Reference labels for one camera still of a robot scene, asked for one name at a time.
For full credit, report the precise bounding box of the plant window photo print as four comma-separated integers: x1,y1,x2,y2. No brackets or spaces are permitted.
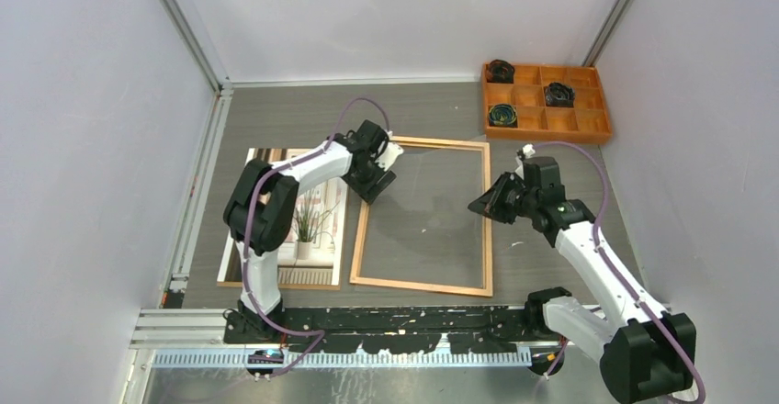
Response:
217,148,348,291

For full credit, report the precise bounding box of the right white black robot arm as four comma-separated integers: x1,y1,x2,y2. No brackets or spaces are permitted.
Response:
468,156,700,403

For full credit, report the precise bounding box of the black coiled cable top-left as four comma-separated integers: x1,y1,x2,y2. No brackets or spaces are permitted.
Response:
486,59,516,84

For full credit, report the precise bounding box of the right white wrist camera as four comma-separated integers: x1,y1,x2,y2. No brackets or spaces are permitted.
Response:
514,143,536,179

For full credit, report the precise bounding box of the aluminium rail front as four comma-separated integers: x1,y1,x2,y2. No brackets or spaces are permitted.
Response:
129,303,683,350

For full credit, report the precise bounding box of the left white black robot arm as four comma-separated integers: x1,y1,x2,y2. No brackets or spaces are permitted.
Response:
223,120,403,343

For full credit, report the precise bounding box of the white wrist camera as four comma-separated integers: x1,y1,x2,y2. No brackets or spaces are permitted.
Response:
376,130,404,171
514,143,536,179

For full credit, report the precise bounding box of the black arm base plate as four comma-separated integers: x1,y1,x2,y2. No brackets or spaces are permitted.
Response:
221,306,562,354

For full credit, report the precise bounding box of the orange wooden picture frame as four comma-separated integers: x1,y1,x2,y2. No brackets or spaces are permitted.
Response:
349,135,494,297

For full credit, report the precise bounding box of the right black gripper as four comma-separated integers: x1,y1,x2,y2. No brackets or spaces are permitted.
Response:
469,171,537,225

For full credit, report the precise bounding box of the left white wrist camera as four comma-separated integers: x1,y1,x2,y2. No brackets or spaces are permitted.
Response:
376,130,404,171

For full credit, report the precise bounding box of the black blue coiled cable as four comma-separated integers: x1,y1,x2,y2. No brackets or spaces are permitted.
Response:
488,103,518,128

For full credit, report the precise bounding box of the orange compartment tray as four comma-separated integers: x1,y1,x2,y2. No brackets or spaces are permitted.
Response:
480,60,613,145

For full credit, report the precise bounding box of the black coiled cable middle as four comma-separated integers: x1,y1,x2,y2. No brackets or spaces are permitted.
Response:
544,82,576,108

